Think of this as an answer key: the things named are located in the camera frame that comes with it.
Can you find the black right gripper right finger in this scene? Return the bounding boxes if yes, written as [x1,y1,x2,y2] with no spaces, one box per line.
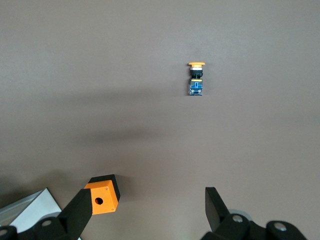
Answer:
[201,186,307,240]

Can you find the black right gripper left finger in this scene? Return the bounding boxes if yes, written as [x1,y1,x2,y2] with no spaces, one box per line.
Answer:
[0,188,94,240]

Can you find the orange mushroom push button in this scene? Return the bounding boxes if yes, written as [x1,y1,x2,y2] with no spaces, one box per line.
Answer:
[186,61,206,97]

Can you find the white drawer cabinet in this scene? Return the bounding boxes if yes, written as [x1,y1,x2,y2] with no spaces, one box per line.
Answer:
[0,187,63,232]

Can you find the orange box with hole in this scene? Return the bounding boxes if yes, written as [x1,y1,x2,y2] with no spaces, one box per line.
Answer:
[83,174,121,216]

